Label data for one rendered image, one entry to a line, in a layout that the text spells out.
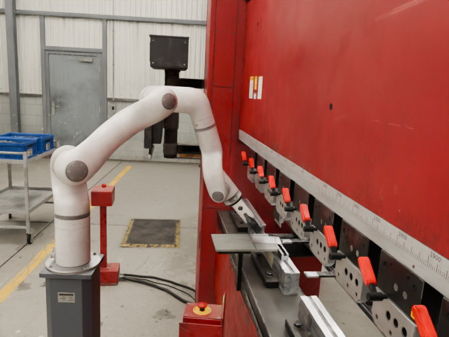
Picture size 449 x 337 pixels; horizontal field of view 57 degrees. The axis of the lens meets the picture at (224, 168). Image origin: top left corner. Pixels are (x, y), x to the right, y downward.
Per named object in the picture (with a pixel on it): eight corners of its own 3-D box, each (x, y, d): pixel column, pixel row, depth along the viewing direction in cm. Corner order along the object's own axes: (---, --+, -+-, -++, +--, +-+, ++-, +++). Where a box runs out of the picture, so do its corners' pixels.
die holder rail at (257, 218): (236, 212, 262) (238, 198, 260) (246, 212, 262) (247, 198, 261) (253, 242, 213) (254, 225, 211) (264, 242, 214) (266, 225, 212)
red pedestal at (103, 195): (90, 275, 355) (89, 181, 339) (119, 274, 359) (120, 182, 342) (85, 286, 336) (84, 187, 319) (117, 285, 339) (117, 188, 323)
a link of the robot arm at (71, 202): (56, 221, 138) (54, 151, 133) (49, 206, 154) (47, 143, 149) (93, 217, 144) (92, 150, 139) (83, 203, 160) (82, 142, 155)
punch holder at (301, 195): (289, 226, 149) (293, 182, 146) (312, 227, 150) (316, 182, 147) (303, 242, 134) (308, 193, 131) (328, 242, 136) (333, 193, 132)
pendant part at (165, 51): (150, 156, 318) (152, 41, 301) (182, 156, 321) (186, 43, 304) (146, 169, 268) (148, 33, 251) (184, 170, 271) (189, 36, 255)
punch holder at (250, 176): (246, 177, 226) (248, 147, 223) (262, 177, 228) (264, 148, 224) (252, 183, 212) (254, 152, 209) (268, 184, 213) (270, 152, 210)
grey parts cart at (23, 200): (8, 214, 494) (4, 136, 475) (63, 217, 497) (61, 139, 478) (-36, 243, 406) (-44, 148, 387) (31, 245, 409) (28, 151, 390)
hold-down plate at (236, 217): (229, 214, 256) (230, 210, 255) (238, 214, 257) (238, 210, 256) (238, 232, 227) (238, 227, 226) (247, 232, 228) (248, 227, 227)
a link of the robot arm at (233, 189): (236, 195, 170) (239, 185, 178) (217, 170, 166) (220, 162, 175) (220, 204, 173) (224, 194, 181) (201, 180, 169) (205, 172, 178)
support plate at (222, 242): (211, 236, 187) (211, 233, 187) (267, 235, 191) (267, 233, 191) (216, 251, 169) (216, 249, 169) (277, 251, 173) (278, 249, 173)
